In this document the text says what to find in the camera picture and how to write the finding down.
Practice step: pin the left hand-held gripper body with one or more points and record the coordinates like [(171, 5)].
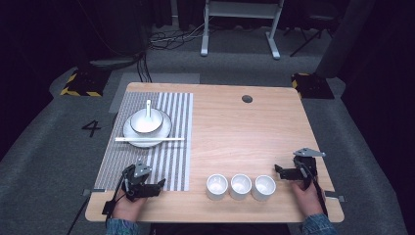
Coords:
[(138, 182)]

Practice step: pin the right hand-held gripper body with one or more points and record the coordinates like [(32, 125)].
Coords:
[(306, 164)]

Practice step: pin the person's left hand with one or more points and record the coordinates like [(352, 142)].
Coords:
[(127, 209)]

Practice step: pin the person's right hand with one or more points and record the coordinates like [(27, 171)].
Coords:
[(310, 202)]

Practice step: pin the white cup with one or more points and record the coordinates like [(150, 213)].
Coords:
[(240, 189), (217, 189), (263, 191)]

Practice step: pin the white chopstick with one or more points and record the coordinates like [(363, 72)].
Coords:
[(150, 140)]

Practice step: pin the white plate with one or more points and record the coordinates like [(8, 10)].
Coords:
[(163, 132)]

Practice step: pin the grey striped placemat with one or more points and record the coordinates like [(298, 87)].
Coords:
[(173, 130)]

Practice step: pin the white bowl with dark rim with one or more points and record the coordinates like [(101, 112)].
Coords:
[(142, 125)]

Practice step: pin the white ceramic spoon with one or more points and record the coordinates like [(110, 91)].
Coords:
[(148, 109)]

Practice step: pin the black yellow striped base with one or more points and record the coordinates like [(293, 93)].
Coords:
[(84, 83), (313, 86)]

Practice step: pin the dark round table grommet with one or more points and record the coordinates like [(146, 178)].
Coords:
[(247, 99)]

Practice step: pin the grey flat stand base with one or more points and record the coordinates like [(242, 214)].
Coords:
[(114, 62)]

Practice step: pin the black tripod legs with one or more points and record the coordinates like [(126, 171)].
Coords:
[(310, 37)]

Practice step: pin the grey curtain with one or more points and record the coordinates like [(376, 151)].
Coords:
[(345, 36)]

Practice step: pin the grey table edge bracket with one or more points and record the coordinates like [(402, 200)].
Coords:
[(94, 192), (335, 196)]

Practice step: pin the white metal stand frame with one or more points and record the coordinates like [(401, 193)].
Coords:
[(241, 9)]

